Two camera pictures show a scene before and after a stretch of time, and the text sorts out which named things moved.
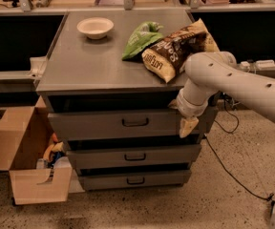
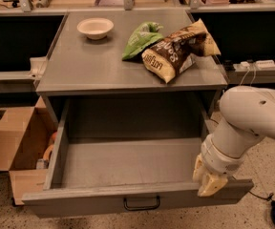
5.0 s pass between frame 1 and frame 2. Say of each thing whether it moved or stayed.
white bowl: stayed
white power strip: stayed
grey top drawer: moved
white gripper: moved
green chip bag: stayed
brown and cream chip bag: stayed
